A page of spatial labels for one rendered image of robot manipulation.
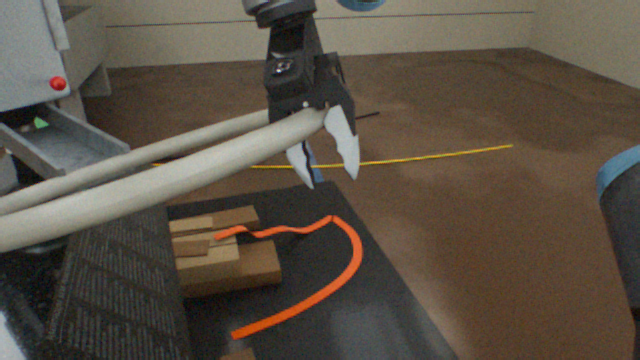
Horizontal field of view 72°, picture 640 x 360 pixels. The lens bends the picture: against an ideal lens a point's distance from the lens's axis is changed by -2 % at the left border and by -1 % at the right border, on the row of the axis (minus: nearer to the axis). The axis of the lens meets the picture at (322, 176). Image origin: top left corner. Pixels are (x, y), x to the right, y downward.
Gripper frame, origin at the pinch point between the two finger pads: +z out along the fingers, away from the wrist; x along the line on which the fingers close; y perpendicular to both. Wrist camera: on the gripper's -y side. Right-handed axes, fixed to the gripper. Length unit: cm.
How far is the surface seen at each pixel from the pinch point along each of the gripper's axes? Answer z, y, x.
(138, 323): 29, 22, 59
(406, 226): 87, 187, 22
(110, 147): -9.8, 17.6, 43.8
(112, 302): 23, 21, 63
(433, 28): -17, 611, -19
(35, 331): 17, 3, 63
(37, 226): -7.2, -23.7, 17.3
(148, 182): -7.8, -19.7, 8.9
